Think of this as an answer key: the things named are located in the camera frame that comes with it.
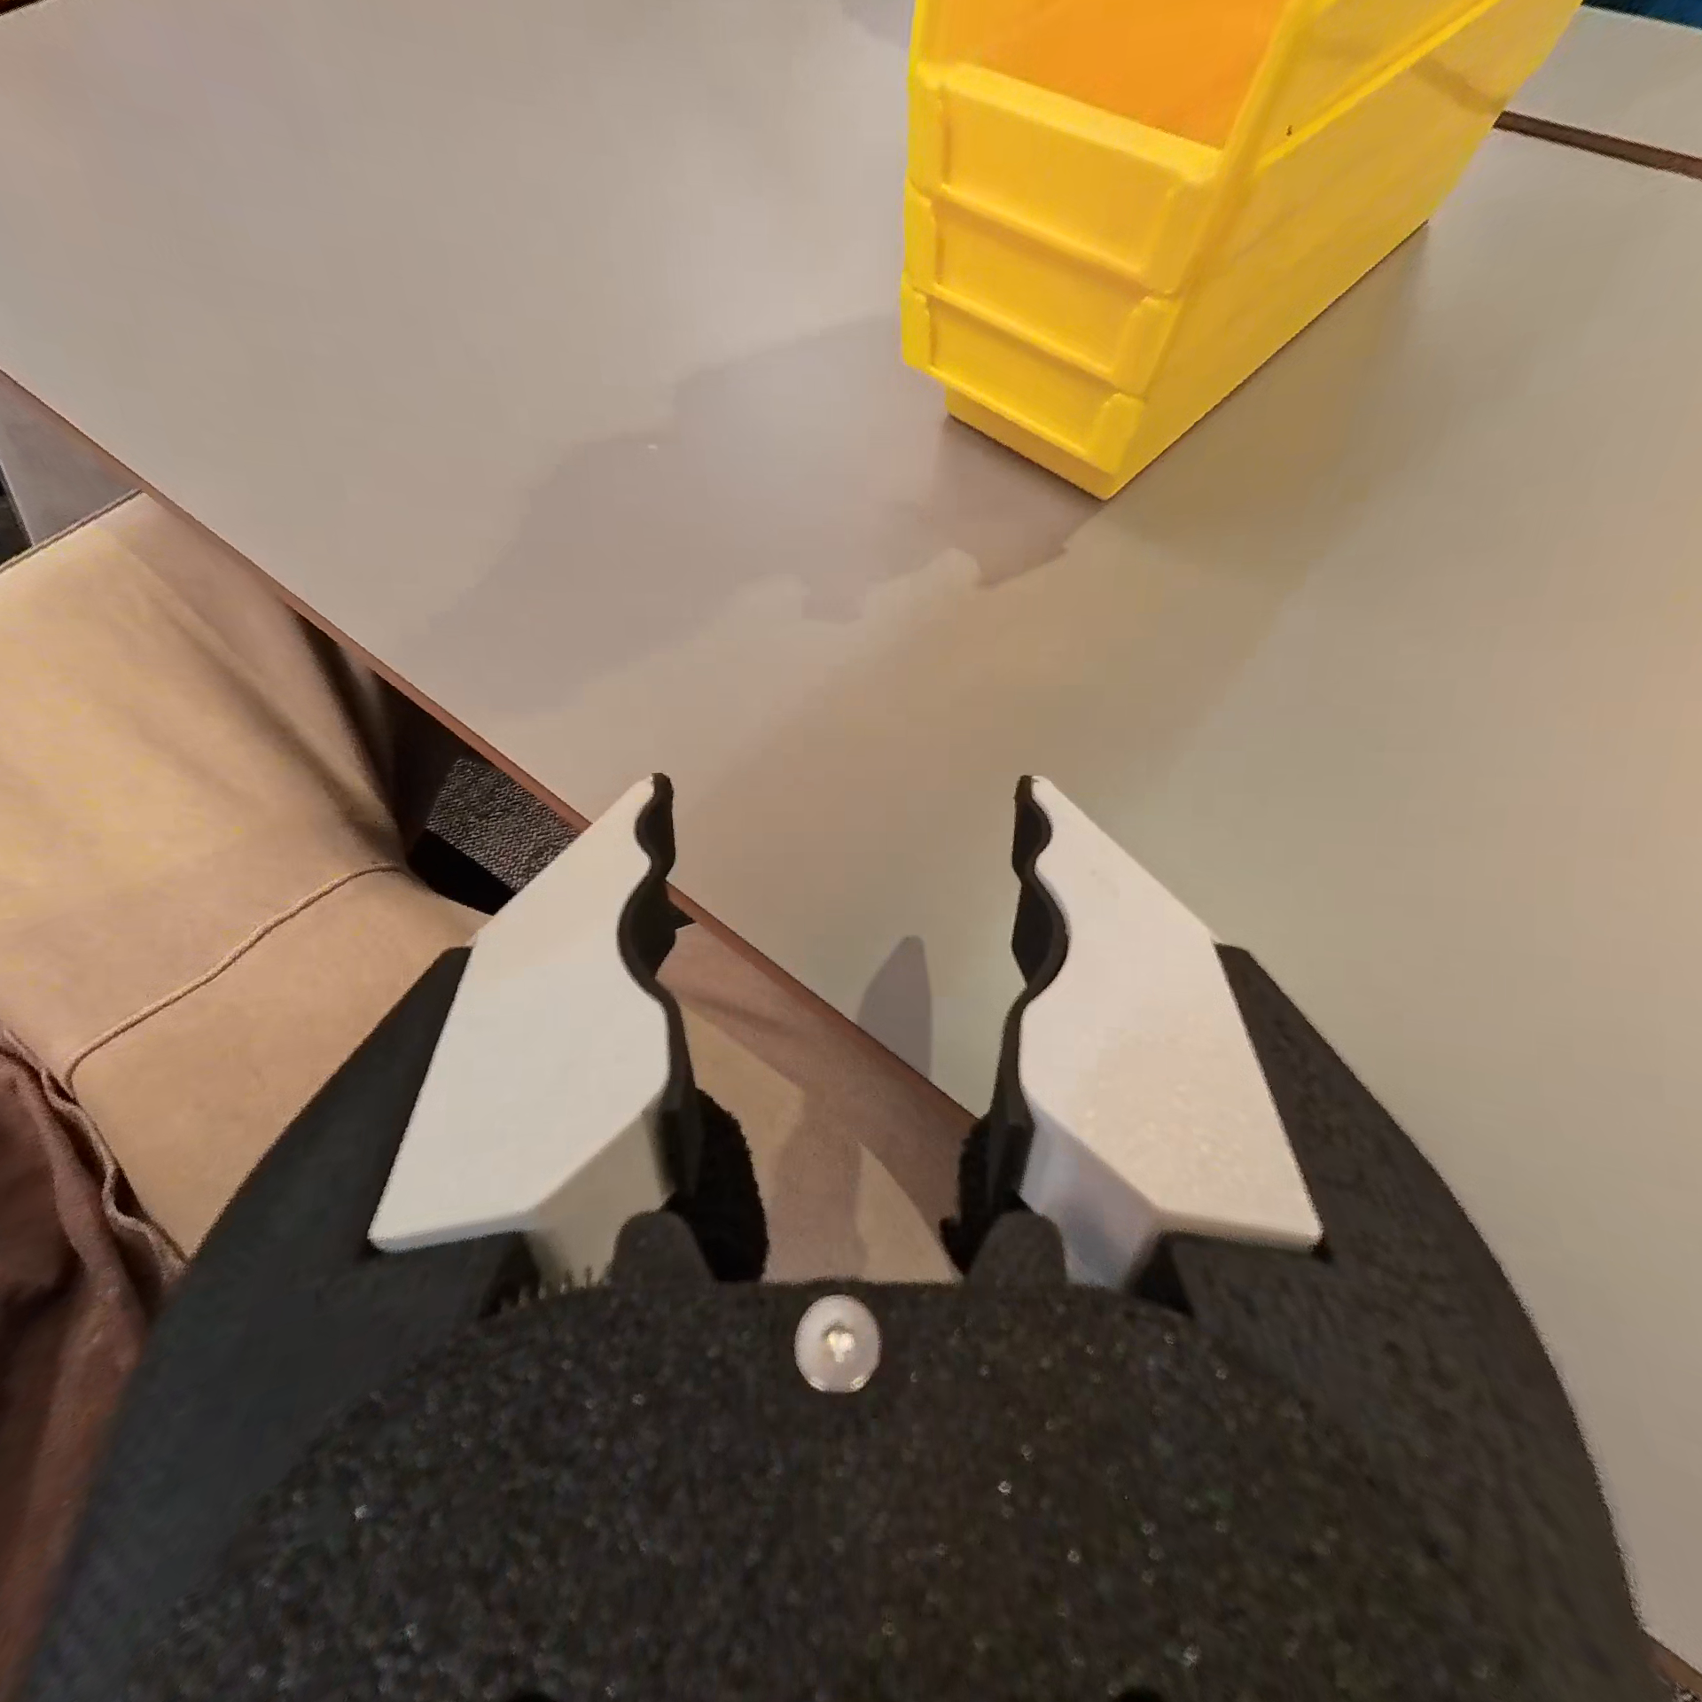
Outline person's beige trousers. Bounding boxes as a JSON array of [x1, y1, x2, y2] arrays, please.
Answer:
[[0, 493, 992, 1284]]

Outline person's brown top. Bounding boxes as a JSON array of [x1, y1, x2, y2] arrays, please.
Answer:
[[0, 1029, 181, 1637]]

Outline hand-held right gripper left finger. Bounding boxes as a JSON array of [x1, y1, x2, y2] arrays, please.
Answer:
[[369, 773, 773, 1286]]

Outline grey desk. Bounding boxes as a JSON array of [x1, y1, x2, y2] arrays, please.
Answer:
[[0, 0, 1702, 1663]]

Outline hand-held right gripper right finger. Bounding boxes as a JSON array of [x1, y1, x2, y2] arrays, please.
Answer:
[[937, 773, 1326, 1291]]

